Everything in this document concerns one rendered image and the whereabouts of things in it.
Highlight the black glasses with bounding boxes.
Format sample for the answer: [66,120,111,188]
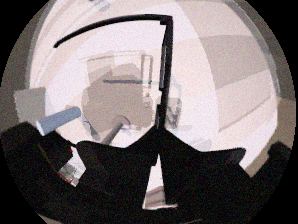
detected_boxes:
[53,14,174,167]

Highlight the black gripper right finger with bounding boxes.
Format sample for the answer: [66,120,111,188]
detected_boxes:
[160,127,246,205]

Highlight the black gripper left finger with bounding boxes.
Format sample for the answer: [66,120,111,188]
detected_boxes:
[76,125,157,204]

